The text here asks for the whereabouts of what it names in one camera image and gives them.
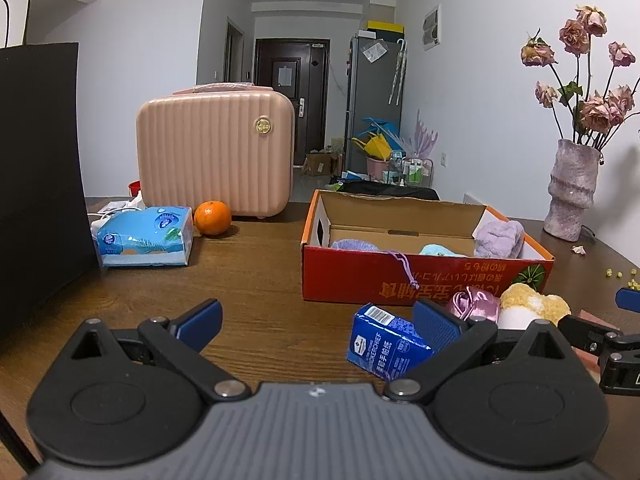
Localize orange fruit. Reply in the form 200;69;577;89
194;200;232;236

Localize lilac fluffy towel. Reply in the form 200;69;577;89
474;220;525;259

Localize blue tissue pack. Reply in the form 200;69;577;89
96;207;193;268

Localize black bag on chair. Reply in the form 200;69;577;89
338;180;439;200

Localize grey refrigerator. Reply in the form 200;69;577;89
345;35;402;174

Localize black paper bag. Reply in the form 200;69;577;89
1;42;98;327

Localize dried pink roses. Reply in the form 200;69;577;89
520;4;639;152

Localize pink ribbed suitcase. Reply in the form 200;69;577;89
136;84;297;218

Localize brown cardboard box on floor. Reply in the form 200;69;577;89
302;153;335;177

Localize purple cloth pouch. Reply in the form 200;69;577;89
331;238;420;289

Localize purple textured vase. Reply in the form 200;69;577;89
544;139;600;242

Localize yellow bag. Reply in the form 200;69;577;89
352;132;393;160

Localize white and yellow plush toy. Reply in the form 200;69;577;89
498;283;572;330

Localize pink satin scrunchie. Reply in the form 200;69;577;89
446;286;500;323

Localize yellow popcorn pieces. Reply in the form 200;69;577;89
605;268;640;290

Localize dark brown door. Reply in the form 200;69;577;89
254;38;330;166

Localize red cardboard box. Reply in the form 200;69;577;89
300;190;554;306

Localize light blue soft cloth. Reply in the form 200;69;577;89
419;244;462;257

